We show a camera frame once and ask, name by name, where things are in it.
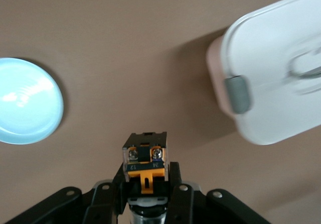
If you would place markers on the orange black push-button switch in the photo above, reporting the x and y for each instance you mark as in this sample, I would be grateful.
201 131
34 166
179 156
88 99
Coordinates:
144 158

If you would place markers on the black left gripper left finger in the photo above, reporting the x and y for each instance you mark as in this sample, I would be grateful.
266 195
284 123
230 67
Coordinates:
62 206

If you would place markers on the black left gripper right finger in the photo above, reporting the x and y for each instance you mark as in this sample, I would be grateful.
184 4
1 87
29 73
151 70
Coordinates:
200 209

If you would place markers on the brown table cover mat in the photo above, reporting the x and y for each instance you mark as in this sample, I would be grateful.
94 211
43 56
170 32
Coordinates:
125 58

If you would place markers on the white lidded box grey latches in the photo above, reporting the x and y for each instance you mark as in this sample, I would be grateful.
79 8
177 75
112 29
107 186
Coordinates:
270 83

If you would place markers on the light blue round plate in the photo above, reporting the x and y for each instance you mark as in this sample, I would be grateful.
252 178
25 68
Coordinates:
27 101

